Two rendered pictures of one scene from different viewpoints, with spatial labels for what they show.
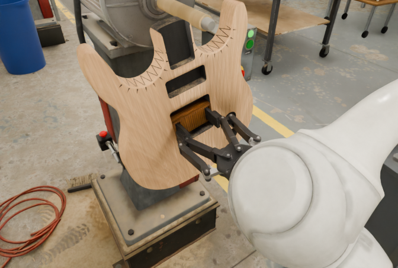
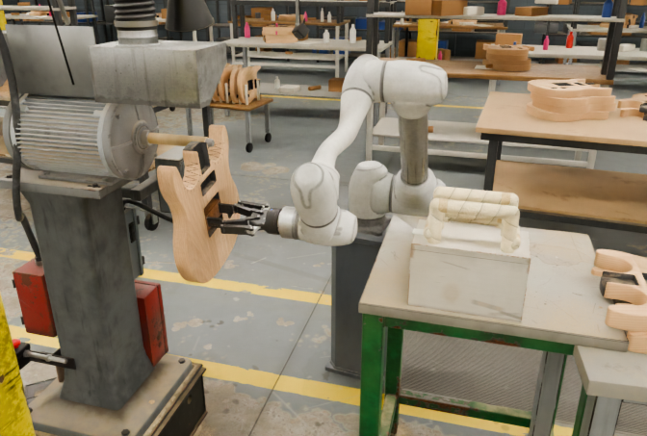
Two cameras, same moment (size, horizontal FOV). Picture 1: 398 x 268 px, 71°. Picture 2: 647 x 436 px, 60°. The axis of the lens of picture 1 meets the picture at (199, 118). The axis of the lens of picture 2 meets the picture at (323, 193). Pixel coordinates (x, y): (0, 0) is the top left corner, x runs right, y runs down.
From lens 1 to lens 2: 116 cm
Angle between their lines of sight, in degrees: 39
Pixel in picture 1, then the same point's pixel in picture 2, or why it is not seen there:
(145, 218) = (133, 412)
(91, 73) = (174, 180)
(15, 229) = not seen: outside the picture
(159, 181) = (202, 273)
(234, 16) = (222, 135)
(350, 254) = (340, 215)
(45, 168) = not seen: outside the picture
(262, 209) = (310, 180)
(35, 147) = not seen: outside the picture
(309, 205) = (322, 173)
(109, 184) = (48, 412)
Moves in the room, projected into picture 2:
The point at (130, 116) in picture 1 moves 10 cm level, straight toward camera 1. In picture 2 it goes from (188, 211) to (218, 219)
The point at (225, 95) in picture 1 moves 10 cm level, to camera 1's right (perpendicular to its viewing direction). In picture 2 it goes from (225, 192) to (253, 184)
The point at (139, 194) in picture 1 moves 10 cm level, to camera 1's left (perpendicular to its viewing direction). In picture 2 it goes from (115, 385) to (85, 399)
